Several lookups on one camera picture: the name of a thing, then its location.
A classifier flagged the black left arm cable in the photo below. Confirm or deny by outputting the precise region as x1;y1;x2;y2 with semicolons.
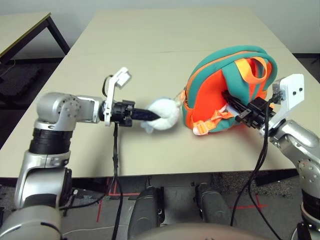
101;74;124;240

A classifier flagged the dark grey robot leg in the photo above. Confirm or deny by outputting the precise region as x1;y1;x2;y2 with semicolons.
128;186;166;231
196;183;232;226

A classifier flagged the beige side table black frame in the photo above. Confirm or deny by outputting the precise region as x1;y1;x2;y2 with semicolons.
0;11;71;64

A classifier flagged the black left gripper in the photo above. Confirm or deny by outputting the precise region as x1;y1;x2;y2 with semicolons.
112;99;161;127

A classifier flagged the grey plush dolphin keychain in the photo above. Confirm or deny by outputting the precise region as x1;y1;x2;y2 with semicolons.
139;96;182;134

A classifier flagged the grey robot torso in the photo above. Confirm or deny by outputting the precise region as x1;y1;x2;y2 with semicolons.
124;222;251;240

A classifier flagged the teal and orange backpack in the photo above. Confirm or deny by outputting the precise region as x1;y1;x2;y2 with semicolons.
181;44;279;137

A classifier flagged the dark speckled floor mat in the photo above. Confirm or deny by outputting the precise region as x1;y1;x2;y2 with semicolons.
212;172;301;199

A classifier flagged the white floor cable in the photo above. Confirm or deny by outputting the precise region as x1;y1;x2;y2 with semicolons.
62;223;131;236

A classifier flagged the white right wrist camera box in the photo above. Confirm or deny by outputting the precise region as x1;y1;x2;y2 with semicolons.
259;73;306;137

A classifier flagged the black foam floor mat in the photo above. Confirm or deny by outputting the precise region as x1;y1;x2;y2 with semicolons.
0;62;44;99

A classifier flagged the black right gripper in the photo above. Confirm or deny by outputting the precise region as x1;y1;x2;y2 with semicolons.
221;90;277;130

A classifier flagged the dark grey left robot leg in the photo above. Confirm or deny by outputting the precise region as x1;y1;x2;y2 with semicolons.
128;186;166;231

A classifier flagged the dark grey right robot leg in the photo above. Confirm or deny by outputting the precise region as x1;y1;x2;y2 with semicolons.
196;183;232;226

